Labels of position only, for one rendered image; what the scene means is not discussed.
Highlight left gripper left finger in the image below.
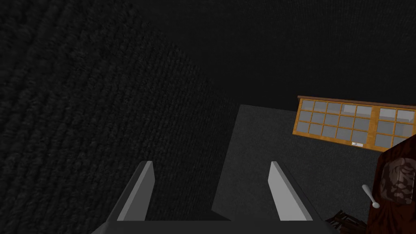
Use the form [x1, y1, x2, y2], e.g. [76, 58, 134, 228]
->
[105, 160, 156, 222]

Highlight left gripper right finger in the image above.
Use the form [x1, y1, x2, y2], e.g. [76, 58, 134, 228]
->
[268, 160, 324, 222]

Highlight dark wooden chair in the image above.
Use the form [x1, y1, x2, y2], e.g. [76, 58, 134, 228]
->
[325, 209, 368, 234]

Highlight orange-framed glass window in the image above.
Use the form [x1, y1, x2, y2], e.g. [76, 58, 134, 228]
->
[292, 95, 416, 153]

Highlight silver lever door handle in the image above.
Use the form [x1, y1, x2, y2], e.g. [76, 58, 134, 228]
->
[362, 184, 381, 209]

